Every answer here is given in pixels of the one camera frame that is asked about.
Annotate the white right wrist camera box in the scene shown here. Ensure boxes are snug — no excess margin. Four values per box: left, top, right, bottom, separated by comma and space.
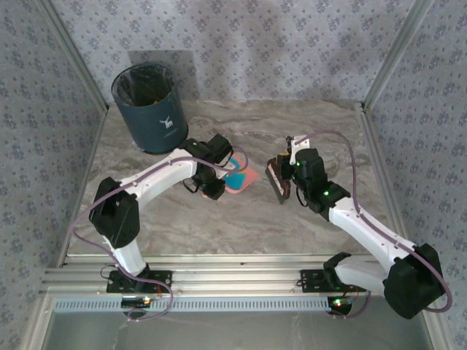
287, 136, 311, 165

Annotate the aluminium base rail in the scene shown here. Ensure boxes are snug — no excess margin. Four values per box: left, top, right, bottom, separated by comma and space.
39, 253, 438, 297

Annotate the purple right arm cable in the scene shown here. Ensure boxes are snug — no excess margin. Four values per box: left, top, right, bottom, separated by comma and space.
298, 130, 454, 320

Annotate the clear plastic bin liner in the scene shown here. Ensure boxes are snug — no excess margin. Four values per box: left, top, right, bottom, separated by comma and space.
111, 63, 175, 107

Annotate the left controller board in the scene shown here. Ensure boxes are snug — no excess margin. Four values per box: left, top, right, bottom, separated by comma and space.
121, 297, 153, 309

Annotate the controller board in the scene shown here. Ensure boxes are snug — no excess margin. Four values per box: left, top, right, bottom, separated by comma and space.
121, 297, 153, 309
327, 297, 354, 316

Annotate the grey slotted cable duct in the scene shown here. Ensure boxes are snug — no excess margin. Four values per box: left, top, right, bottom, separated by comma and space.
53, 297, 335, 314

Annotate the black pink hand brush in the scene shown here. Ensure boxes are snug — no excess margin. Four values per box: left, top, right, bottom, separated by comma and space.
264, 136, 293, 205

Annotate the aluminium frame leg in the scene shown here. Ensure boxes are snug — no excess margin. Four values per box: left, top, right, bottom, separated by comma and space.
419, 293, 459, 350
20, 293, 55, 350

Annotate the right controller board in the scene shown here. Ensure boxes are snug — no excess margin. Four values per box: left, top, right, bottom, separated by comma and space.
327, 297, 354, 316

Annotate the pink plastic dustpan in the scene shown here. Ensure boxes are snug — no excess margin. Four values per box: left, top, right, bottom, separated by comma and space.
202, 152, 260, 198

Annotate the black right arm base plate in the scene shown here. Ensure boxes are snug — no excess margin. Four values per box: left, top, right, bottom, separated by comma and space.
299, 269, 368, 292

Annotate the aluminium frame post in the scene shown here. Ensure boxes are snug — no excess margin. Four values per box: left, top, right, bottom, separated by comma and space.
362, 0, 438, 110
36, 0, 110, 112

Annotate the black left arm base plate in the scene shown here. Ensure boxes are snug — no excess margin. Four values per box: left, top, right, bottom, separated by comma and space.
106, 270, 173, 294

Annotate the dark blue waste bin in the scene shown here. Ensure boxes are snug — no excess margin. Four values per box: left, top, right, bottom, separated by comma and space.
111, 63, 190, 156

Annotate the aluminium table side rail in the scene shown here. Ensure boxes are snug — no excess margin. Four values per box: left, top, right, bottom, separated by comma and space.
57, 104, 110, 269
359, 104, 417, 263

